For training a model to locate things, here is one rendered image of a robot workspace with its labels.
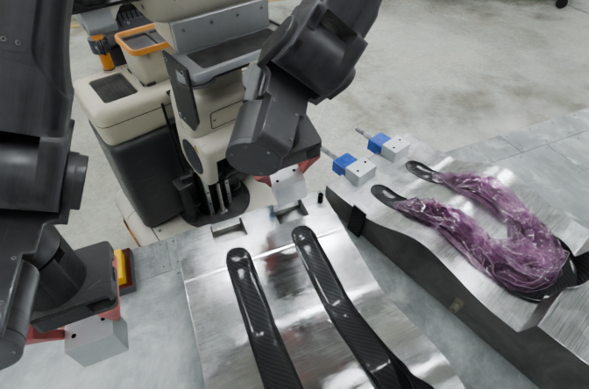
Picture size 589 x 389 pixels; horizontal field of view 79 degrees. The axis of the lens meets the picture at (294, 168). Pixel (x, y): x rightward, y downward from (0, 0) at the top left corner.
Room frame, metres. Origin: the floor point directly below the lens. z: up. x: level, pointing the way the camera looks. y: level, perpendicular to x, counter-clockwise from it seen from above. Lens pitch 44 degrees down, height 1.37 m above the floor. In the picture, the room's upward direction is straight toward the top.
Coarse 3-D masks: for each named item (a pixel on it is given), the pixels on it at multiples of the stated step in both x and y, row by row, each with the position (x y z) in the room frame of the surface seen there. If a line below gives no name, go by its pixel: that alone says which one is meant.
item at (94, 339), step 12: (72, 324) 0.17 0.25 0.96; (84, 324) 0.17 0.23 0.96; (96, 324) 0.17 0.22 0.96; (108, 324) 0.17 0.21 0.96; (120, 324) 0.18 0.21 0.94; (72, 336) 0.15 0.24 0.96; (84, 336) 0.15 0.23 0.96; (96, 336) 0.15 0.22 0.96; (108, 336) 0.15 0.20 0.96; (120, 336) 0.16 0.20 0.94; (72, 348) 0.14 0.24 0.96; (84, 348) 0.14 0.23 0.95; (96, 348) 0.15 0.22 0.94; (108, 348) 0.15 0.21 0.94; (120, 348) 0.15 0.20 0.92; (84, 360) 0.14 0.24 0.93; (96, 360) 0.14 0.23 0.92
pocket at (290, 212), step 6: (294, 204) 0.41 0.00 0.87; (300, 204) 0.42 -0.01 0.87; (276, 210) 0.40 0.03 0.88; (282, 210) 0.40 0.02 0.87; (288, 210) 0.41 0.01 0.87; (294, 210) 0.41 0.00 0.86; (300, 210) 0.41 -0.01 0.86; (306, 210) 0.39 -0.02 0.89; (276, 216) 0.40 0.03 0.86; (282, 216) 0.40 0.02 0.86; (288, 216) 0.40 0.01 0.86; (294, 216) 0.40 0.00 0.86; (300, 216) 0.40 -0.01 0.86; (282, 222) 0.39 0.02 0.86
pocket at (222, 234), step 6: (234, 222) 0.38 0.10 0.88; (240, 222) 0.37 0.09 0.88; (210, 228) 0.36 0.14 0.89; (216, 228) 0.36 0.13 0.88; (222, 228) 0.36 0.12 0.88; (228, 228) 0.37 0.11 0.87; (234, 228) 0.37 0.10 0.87; (240, 228) 0.37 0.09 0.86; (216, 234) 0.36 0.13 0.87; (222, 234) 0.36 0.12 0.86; (228, 234) 0.36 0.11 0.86; (234, 234) 0.36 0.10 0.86; (240, 234) 0.36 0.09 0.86; (246, 234) 0.35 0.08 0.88; (216, 240) 0.35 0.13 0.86; (222, 240) 0.35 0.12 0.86; (228, 240) 0.35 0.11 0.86
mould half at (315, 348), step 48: (192, 240) 0.33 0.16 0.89; (240, 240) 0.33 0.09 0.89; (288, 240) 0.33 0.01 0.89; (336, 240) 0.33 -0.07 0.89; (192, 288) 0.25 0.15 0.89; (288, 288) 0.25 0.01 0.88; (240, 336) 0.18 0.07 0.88; (288, 336) 0.18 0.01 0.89; (336, 336) 0.18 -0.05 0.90; (384, 336) 0.17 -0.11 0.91; (240, 384) 0.12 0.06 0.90; (336, 384) 0.12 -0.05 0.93; (432, 384) 0.11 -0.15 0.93
